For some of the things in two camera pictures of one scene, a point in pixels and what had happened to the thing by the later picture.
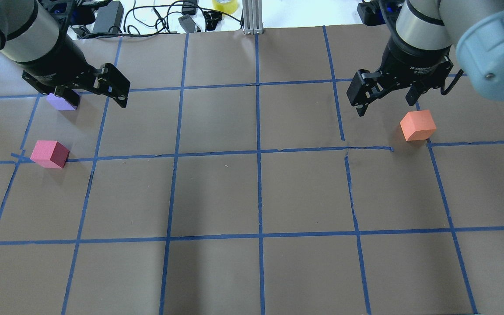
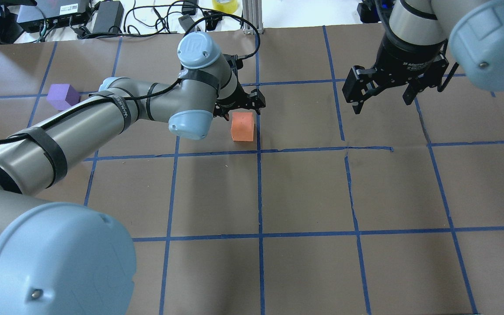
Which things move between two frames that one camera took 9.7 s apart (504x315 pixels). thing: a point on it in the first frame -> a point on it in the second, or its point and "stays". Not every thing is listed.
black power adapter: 110,18 stays
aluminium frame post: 252,17 stays
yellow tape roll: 228,6 stays
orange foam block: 418,125 -> 242,126
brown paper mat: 235,179 stays
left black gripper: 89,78 -> 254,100
